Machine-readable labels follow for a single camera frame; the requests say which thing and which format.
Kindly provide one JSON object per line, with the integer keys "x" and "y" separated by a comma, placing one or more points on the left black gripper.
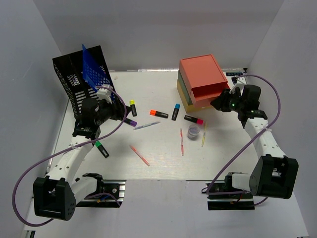
{"x": 118, "y": 109}

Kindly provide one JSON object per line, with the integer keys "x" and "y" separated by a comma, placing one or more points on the yellow thin pen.
{"x": 204, "y": 134}

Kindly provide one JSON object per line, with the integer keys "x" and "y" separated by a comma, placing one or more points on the blue cap black highlighter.
{"x": 175, "y": 112}

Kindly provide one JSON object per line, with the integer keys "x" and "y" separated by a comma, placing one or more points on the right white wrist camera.
{"x": 238, "y": 83}

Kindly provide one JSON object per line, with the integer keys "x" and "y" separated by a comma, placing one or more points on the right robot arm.
{"x": 274, "y": 174}

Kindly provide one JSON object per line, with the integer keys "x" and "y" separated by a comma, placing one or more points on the orange thin pen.
{"x": 139, "y": 155}

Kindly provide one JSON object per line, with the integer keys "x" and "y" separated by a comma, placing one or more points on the blue plastic folder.
{"x": 95, "y": 70}

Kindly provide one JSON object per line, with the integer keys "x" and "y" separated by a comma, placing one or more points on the pink cap black highlighter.
{"x": 194, "y": 120}

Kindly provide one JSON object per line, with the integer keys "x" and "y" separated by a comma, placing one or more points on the orange cap black highlighter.
{"x": 158, "y": 114}

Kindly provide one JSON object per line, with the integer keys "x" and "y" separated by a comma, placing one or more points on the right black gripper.
{"x": 220, "y": 102}

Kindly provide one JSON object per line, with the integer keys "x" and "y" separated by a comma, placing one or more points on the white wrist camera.
{"x": 238, "y": 83}
{"x": 104, "y": 92}

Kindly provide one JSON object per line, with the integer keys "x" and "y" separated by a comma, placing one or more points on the small clear glitter jar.
{"x": 193, "y": 132}

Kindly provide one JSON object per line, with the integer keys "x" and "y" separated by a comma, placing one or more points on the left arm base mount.
{"x": 104, "y": 191}

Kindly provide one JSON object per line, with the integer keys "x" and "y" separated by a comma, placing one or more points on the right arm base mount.
{"x": 223, "y": 198}

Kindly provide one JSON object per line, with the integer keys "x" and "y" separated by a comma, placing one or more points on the blue thin pen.
{"x": 146, "y": 125}

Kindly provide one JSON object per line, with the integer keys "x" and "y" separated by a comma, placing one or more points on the purple cap black highlighter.
{"x": 130, "y": 122}

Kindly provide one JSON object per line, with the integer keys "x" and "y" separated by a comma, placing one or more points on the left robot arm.
{"x": 57, "y": 194}

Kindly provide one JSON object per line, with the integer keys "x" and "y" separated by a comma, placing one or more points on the pink thin pen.
{"x": 182, "y": 144}

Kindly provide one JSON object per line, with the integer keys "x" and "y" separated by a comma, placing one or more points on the yellow cap black highlighter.
{"x": 133, "y": 108}

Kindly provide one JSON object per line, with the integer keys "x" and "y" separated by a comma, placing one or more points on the salmon top drawer box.
{"x": 203, "y": 78}

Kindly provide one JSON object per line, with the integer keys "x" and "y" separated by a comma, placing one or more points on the black mesh file organizer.
{"x": 69, "y": 69}

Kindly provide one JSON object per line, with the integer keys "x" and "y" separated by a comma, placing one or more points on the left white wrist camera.
{"x": 104, "y": 92}

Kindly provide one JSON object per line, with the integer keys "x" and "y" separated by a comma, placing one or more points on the green cap black highlighter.
{"x": 101, "y": 148}

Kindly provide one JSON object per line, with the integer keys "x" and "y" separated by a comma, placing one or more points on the green drawer box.
{"x": 184, "y": 89}

